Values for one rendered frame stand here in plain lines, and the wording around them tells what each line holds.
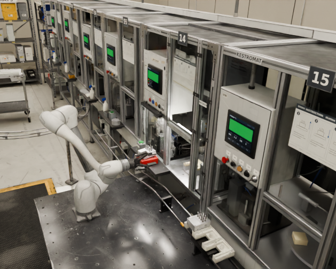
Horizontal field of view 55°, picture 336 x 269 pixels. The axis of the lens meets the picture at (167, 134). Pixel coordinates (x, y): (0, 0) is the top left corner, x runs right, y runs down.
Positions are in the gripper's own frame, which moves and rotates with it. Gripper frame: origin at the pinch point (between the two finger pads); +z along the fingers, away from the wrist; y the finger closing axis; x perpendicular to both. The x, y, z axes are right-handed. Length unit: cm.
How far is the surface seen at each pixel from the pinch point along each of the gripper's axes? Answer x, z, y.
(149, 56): 51, 20, 67
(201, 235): -63, 5, -26
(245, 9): 353, 379, 80
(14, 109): 399, -76, -86
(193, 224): -58, 1, -20
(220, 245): -78, 9, -24
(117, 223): -8, -33, -44
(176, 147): 29.9, 37.7, -12.5
